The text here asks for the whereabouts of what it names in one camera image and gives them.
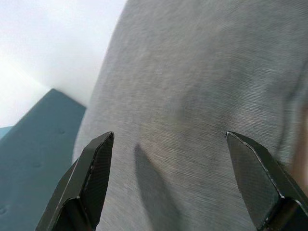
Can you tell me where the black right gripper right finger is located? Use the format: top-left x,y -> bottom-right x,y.
225,131 -> 308,231

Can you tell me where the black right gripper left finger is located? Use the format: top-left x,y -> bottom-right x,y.
35,131 -> 114,231

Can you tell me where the grey fabric pillow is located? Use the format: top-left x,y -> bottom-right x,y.
72,0 -> 308,231

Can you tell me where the teal tufted sofa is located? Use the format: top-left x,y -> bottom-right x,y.
0,88 -> 87,231

